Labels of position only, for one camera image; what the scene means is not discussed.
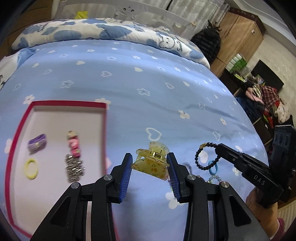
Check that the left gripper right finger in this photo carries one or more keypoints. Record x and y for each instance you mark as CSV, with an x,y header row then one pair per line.
x,y
232,219

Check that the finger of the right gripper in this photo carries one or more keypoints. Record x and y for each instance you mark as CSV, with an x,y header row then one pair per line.
x,y
253,170

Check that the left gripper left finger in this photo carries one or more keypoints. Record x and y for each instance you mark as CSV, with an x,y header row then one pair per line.
x,y
67,218

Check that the silver rhinestone hair clip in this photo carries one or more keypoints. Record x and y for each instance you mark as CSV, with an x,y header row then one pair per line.
x,y
74,168

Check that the pink cartoon hair clip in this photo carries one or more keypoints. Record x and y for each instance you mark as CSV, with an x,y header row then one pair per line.
x,y
74,144

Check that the yellow hair claw clip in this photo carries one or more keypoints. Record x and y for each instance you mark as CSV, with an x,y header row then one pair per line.
x,y
152,161

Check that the person's right hand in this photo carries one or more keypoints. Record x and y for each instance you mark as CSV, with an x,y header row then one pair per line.
x,y
267,217

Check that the pile of clothes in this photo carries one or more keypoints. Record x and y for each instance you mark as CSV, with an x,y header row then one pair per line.
x,y
263,101

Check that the red shallow box tray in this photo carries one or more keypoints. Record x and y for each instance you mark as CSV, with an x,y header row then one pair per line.
x,y
35,171

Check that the black monitor screen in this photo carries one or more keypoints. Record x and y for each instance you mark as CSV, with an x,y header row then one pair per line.
x,y
269,77

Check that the green white boxes stack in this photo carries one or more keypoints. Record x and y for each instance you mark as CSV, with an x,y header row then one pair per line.
x,y
236,64

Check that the light blue patterned bedsheet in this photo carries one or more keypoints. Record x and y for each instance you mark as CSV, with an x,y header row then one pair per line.
x,y
151,96

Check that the wooden wardrobe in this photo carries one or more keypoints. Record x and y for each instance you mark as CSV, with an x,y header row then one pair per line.
x,y
238,35

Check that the black puffer jacket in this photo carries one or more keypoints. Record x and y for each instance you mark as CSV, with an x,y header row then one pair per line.
x,y
208,41

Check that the dark suitcase on wardrobe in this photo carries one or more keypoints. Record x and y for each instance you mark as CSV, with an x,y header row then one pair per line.
x,y
249,16

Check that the grey lace curtains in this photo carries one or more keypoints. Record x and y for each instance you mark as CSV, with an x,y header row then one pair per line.
x,y
200,12

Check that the white blue pillow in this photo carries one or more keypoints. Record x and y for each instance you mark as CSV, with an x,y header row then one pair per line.
x,y
9,64

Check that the blue white cartoon quilt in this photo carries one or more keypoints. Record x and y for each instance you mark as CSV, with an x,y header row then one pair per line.
x,y
109,29

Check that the yellow star plush toy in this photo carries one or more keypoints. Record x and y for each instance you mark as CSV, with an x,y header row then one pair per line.
x,y
81,15

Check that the grey bed guard rail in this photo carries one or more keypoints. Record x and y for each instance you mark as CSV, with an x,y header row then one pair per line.
x,y
152,13

